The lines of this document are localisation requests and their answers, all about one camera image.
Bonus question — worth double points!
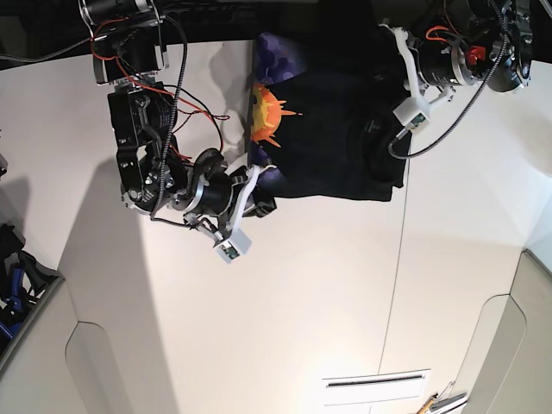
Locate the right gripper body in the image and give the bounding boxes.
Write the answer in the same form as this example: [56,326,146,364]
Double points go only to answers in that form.
[172,148,275,235]

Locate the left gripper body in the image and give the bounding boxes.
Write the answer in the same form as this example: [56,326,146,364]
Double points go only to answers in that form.
[378,23,479,106]

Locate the black T-shirt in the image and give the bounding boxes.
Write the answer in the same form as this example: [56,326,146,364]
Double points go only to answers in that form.
[248,29,410,202]

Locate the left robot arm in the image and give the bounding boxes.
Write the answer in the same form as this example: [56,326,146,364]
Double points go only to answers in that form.
[379,1,533,124]

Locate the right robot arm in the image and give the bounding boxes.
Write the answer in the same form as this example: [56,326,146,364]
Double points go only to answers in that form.
[79,1,277,240]

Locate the blue and black bag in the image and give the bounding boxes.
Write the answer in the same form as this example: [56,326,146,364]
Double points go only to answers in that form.
[1,223,60,353]

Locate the black ruler strip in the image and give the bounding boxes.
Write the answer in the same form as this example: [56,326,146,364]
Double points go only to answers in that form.
[327,375,424,387]

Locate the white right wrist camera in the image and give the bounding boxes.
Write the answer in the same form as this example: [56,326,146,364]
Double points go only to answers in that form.
[214,229,252,264]

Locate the yellow handled tool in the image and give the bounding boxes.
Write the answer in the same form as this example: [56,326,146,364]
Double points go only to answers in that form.
[417,394,438,414]

